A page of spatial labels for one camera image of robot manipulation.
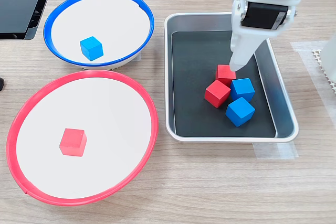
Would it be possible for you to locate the steel tray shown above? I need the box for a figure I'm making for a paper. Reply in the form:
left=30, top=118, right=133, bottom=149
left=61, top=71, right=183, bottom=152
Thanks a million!
left=164, top=12, right=299, bottom=143

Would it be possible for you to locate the blue cube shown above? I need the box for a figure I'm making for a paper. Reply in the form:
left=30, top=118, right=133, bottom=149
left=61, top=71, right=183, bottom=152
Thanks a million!
left=225, top=97, right=256, bottom=127
left=229, top=78, right=256, bottom=103
left=79, top=36, right=104, bottom=62

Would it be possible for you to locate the black tray mat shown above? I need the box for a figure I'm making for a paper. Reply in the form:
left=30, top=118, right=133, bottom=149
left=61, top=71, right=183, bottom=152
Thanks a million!
left=171, top=30, right=277, bottom=138

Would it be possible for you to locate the white plate red rim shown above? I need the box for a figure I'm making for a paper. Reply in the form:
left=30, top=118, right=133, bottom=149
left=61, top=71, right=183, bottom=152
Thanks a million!
left=5, top=69, right=159, bottom=207

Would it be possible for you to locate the red cube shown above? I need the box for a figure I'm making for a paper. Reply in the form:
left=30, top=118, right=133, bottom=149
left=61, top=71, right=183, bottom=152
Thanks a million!
left=204, top=79, right=232, bottom=109
left=215, top=64, right=237, bottom=87
left=59, top=128, right=88, bottom=157

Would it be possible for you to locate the clear tape strip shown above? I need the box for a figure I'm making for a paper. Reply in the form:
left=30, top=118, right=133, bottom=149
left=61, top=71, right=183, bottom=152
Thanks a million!
left=252, top=142, right=299, bottom=159

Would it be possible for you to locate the pale perforated base plate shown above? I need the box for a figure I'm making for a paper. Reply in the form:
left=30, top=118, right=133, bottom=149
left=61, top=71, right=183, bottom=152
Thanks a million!
left=311, top=48, right=336, bottom=96

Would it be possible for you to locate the black laptop computer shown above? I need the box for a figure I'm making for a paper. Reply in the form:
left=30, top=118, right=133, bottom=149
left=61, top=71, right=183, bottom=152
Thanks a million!
left=0, top=0, right=57, bottom=41

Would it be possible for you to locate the white plate blue rim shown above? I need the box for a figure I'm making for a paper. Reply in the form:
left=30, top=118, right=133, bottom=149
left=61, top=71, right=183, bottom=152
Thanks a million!
left=43, top=0, right=155, bottom=70

